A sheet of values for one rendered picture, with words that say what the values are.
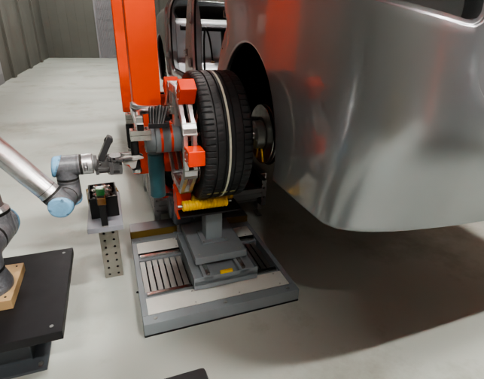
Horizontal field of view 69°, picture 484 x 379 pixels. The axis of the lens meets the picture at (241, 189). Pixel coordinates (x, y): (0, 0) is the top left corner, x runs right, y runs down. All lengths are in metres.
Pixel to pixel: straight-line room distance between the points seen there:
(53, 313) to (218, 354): 0.73
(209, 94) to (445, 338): 1.64
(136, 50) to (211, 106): 0.71
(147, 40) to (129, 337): 1.55
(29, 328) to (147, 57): 1.45
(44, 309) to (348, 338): 1.38
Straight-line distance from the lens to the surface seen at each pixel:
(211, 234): 2.09
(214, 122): 1.57
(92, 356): 1.88
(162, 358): 1.80
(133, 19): 2.16
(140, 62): 2.17
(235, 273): 1.97
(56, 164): 1.66
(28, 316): 1.71
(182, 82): 1.61
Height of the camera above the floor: 1.35
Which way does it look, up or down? 24 degrees down
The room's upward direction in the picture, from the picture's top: 2 degrees clockwise
